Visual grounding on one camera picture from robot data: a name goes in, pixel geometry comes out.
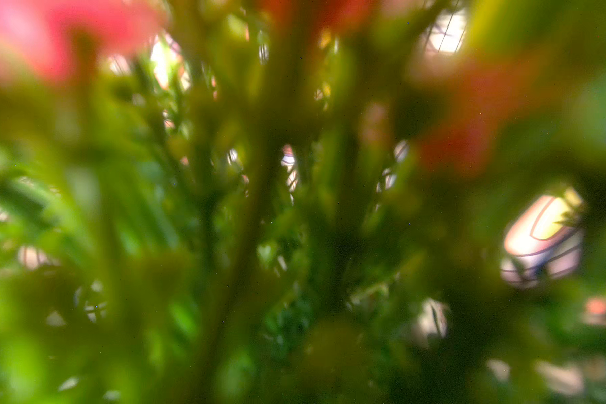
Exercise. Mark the red flower potted plant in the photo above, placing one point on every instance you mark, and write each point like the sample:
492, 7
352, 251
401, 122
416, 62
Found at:
302, 201

